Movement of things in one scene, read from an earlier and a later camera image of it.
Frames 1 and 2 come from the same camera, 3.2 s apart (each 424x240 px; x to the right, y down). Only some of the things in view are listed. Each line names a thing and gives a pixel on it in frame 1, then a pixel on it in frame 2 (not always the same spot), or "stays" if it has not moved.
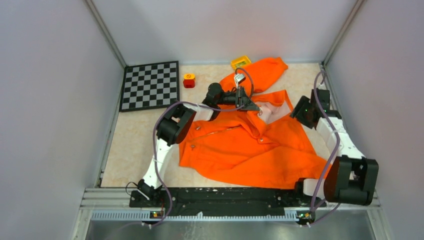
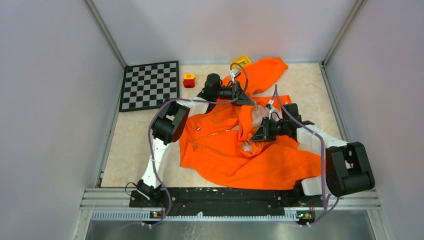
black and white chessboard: [149, 86] stays
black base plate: [224, 200] stays
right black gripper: [302, 102] to [263, 133]
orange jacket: [269, 148] stays
